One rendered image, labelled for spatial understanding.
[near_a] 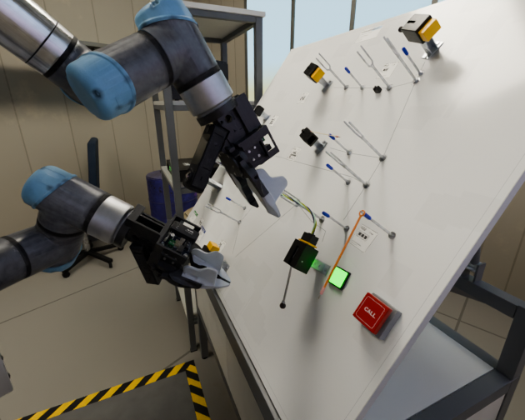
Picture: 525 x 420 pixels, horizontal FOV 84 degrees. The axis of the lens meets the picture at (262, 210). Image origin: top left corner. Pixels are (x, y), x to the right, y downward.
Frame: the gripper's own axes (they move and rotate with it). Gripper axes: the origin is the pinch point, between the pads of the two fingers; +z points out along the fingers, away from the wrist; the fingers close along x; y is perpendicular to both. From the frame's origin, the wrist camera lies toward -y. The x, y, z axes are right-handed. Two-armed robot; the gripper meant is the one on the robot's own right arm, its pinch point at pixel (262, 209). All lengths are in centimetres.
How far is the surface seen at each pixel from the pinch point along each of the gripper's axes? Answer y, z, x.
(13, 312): -142, 44, 207
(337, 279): 4.1, 20.1, -6.5
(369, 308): 1.9, 18.5, -17.4
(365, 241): 13.3, 16.9, -7.3
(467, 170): 29.9, 9.3, -19.2
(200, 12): 50, -46, 92
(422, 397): 5, 57, -16
